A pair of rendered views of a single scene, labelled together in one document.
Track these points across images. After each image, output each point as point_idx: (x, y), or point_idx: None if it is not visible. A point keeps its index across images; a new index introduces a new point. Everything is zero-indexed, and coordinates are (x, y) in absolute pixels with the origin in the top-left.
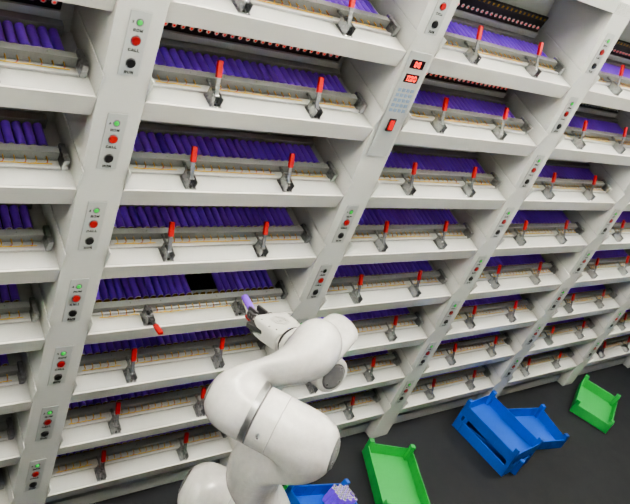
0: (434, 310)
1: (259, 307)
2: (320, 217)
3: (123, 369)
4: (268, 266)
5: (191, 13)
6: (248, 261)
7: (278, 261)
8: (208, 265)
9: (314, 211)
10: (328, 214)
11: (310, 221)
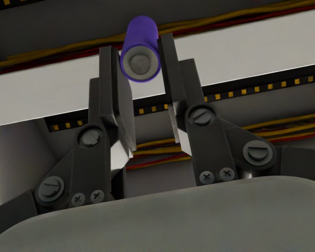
0: None
1: (132, 104)
2: None
3: None
4: (56, 81)
5: None
6: (147, 92)
7: (41, 106)
8: (274, 58)
9: (0, 152)
10: None
11: None
